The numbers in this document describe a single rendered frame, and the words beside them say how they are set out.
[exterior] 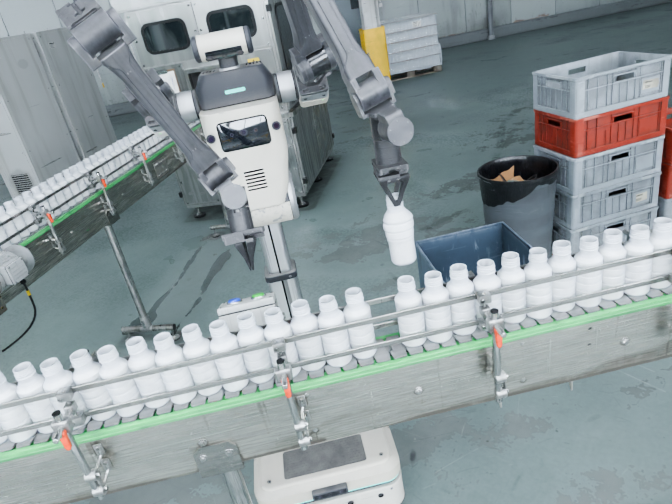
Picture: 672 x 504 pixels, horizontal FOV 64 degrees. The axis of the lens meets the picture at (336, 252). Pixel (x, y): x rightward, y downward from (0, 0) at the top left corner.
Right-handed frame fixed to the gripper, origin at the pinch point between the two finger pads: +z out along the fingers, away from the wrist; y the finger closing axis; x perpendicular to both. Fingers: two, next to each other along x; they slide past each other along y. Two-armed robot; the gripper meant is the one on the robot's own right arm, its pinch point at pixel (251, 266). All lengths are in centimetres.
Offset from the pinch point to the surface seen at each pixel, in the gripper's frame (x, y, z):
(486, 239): 47, 75, 13
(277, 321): -19.0, 4.7, 10.7
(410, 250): -10.1, 37.3, 3.4
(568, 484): 49, 89, 108
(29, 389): -18, -49, 13
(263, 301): -3.9, 1.3, 8.4
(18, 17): 1069, -464, -513
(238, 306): -3.9, -4.7, 8.2
